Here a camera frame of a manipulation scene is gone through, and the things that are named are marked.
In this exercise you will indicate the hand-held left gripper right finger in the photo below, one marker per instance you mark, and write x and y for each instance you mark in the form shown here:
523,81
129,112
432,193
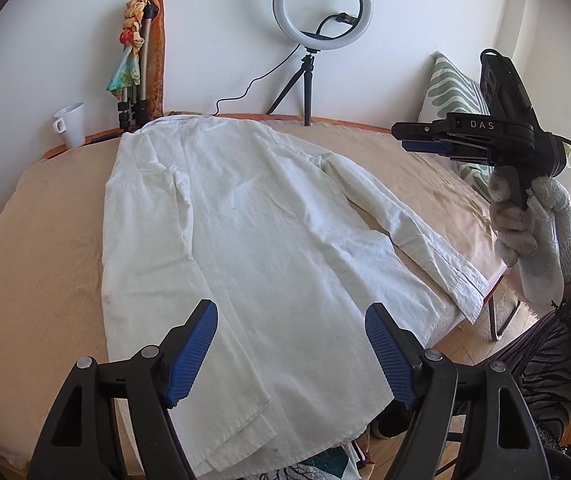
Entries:
390,355

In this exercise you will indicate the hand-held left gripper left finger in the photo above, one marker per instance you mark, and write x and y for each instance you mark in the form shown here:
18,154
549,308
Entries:
191,355

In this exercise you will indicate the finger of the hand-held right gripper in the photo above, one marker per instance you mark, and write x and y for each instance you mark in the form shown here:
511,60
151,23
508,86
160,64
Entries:
420,130
425,146

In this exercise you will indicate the white shirt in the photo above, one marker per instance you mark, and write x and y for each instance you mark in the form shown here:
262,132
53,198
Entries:
245,240

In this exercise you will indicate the person's right hand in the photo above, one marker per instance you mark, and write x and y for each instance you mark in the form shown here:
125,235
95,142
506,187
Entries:
540,250

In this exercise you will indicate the leaf-patterned cushion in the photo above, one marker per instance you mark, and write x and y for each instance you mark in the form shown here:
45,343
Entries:
445,90

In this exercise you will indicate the dark shoe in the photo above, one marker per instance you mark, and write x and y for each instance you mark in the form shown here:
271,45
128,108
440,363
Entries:
390,422

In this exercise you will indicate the metal chair leg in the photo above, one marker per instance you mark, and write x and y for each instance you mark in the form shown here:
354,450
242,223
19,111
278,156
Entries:
493,320

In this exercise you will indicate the small black tripod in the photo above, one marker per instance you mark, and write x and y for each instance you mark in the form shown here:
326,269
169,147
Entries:
307,90

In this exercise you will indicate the printed cloth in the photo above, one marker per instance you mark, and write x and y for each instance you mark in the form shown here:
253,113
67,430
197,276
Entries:
315,470

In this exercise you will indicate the zebra striped pants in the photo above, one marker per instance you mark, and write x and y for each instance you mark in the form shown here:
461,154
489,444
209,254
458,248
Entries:
540,360

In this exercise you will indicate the beige blanket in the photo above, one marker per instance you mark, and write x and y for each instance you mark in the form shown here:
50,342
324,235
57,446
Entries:
40,260

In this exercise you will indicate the white cup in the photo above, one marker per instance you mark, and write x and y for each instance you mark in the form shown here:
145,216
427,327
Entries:
72,127

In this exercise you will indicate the folded silver tripod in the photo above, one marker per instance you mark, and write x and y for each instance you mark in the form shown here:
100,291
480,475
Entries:
140,95

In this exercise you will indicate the orange patterned scarf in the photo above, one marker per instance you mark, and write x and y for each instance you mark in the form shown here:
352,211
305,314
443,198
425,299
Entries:
158,60

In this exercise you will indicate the colourful knotted scarf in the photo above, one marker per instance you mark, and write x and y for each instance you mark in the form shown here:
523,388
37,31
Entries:
125,72

